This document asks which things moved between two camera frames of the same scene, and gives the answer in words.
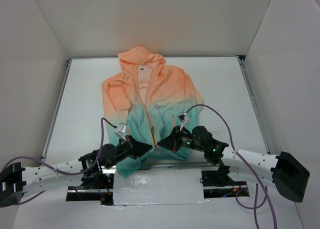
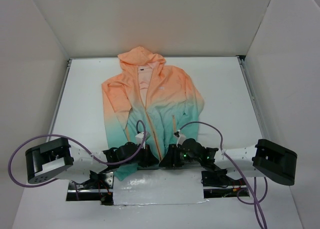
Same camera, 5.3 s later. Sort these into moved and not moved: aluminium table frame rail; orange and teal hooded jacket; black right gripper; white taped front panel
Moved: black right gripper
Not moved: white taped front panel; orange and teal hooded jacket; aluminium table frame rail
